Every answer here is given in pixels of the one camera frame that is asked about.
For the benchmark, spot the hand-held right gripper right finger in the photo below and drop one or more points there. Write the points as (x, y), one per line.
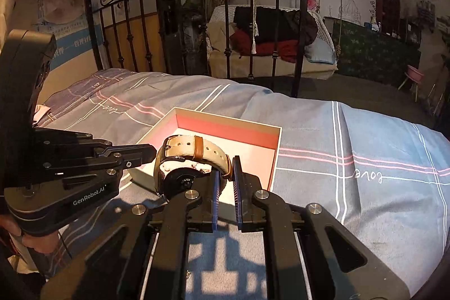
(239, 201)

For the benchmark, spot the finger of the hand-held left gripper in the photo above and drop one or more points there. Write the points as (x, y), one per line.
(133, 155)

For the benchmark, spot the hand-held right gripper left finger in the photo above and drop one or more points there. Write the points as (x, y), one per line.
(215, 201)

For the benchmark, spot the white box with pink lining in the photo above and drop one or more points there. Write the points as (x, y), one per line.
(253, 152)

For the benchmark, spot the person's left hand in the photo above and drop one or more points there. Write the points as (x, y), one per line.
(40, 243)

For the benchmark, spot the white crumpled cloth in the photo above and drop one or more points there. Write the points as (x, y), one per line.
(42, 113)

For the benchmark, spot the blue plaid bedsheet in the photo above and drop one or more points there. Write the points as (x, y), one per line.
(351, 152)

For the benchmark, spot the white wicker hanging chair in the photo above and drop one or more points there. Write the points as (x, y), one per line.
(218, 40)

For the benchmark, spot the light blue pillow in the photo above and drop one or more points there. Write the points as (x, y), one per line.
(320, 50)

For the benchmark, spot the dark and red clothes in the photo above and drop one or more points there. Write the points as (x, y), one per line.
(281, 29)

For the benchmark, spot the green floral counter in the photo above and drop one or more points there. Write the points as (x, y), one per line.
(372, 54)

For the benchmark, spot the pink stool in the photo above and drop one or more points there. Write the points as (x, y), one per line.
(414, 73)

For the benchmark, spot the face wall poster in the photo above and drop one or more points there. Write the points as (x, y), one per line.
(66, 22)

